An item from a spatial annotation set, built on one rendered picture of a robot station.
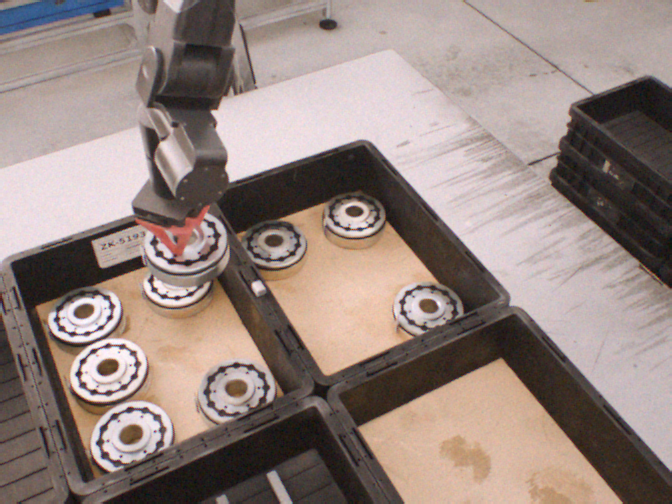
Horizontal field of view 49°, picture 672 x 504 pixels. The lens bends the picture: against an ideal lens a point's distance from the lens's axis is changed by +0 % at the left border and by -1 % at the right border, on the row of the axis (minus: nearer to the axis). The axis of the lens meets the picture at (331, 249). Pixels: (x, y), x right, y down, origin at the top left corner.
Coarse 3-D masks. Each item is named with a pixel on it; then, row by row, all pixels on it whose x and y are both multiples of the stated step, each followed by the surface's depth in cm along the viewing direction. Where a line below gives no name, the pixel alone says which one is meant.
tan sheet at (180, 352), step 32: (128, 288) 113; (128, 320) 109; (160, 320) 109; (192, 320) 109; (224, 320) 109; (64, 352) 104; (160, 352) 105; (192, 352) 105; (224, 352) 105; (256, 352) 105; (64, 384) 101; (160, 384) 101; (192, 384) 101; (96, 416) 98; (192, 416) 98
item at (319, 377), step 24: (360, 144) 122; (288, 168) 117; (384, 168) 118; (408, 192) 114; (216, 216) 110; (432, 216) 111; (456, 240) 107; (480, 264) 104; (504, 288) 101; (480, 312) 98; (288, 336) 95; (432, 336) 95; (312, 360) 92; (384, 360) 92
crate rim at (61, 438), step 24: (72, 240) 106; (0, 264) 102; (240, 264) 103; (24, 312) 97; (264, 312) 97; (24, 336) 94; (288, 360) 92; (48, 384) 89; (312, 384) 90; (48, 408) 87; (264, 408) 88; (216, 432) 85; (72, 456) 83; (168, 456) 83; (72, 480) 81; (96, 480) 81; (120, 480) 81
